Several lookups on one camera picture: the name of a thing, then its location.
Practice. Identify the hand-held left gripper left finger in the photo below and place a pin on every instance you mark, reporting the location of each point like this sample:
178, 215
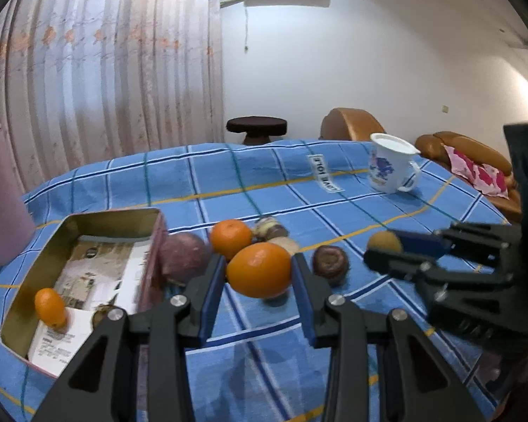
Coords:
211, 299

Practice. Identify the floral sheer curtain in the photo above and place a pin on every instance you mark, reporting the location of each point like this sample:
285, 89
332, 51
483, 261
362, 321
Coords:
92, 74

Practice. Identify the rectangular metal tin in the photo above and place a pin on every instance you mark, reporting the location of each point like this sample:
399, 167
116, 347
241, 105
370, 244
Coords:
22, 299

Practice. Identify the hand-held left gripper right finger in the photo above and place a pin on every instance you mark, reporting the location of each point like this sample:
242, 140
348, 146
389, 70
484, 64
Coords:
308, 307

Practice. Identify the white printed mug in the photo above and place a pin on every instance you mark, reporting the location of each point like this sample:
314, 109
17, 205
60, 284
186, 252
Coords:
389, 162

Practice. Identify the printed paper sheet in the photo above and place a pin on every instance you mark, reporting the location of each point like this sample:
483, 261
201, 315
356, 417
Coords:
101, 268

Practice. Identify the dark brown mangosteen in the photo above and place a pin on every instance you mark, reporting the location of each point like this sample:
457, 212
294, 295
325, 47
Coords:
330, 263

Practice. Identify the purple passion fruit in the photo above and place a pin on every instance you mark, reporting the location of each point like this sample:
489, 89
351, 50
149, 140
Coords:
182, 257

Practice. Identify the large orange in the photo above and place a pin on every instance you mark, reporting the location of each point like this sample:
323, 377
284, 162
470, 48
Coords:
258, 270

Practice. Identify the small orange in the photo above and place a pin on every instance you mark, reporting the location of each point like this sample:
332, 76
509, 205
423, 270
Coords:
50, 307

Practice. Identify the brown pastry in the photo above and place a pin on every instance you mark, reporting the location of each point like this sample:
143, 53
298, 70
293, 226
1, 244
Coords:
270, 228

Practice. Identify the brown leather sofa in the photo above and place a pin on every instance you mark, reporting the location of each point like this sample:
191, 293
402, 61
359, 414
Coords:
466, 149

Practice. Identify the dark round stool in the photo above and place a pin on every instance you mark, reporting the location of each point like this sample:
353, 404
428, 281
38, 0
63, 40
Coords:
256, 125

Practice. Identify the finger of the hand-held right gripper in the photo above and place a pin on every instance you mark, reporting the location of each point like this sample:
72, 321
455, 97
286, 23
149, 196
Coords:
391, 263
422, 242

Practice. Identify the blue checked tablecloth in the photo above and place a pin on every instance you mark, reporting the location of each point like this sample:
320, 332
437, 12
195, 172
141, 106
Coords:
246, 176

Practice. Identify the pink electric kettle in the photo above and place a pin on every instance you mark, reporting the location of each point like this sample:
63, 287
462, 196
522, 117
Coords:
0, 193

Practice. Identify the medium orange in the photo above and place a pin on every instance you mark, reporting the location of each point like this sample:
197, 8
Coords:
231, 237

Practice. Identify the pink floral cushion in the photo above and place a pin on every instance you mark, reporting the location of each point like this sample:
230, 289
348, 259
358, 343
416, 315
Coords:
475, 171

